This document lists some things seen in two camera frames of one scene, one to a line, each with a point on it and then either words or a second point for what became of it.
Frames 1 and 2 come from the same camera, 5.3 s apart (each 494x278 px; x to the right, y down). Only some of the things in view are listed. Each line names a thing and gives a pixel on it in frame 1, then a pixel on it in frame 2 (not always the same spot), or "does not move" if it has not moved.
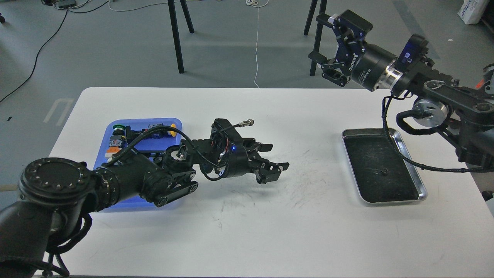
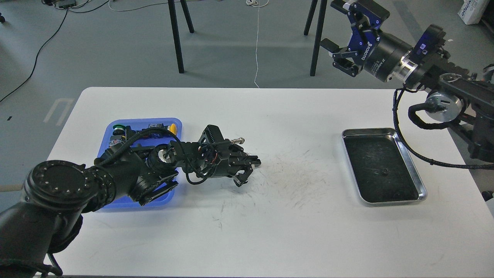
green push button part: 115,142 does not move
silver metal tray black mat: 380,174 does not move
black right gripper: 372,68 to 386,55
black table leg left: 175,31 does not move
